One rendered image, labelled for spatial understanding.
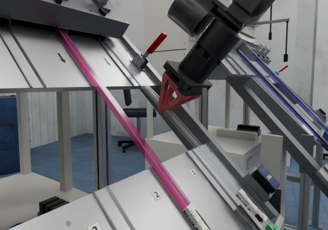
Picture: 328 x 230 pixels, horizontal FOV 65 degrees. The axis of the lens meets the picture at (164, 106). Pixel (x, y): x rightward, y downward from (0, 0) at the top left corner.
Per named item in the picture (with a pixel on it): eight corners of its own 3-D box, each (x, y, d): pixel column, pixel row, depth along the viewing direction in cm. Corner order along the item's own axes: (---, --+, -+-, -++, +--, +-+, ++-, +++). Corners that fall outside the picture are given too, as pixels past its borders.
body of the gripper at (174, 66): (159, 68, 47) (184, 34, 43) (187, 70, 55) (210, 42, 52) (182, 93, 44) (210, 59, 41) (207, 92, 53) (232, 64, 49)
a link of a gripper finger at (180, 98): (142, 98, 52) (169, 62, 48) (163, 97, 58) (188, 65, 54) (163, 123, 50) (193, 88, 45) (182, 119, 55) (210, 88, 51)
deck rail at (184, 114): (259, 232, 53) (282, 217, 50) (256, 236, 52) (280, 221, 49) (89, 21, 78) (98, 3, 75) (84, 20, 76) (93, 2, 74)
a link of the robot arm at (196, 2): (269, -8, 38) (262, 7, 46) (210, -55, 39) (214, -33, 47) (215, 56, 41) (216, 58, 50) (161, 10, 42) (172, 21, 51)
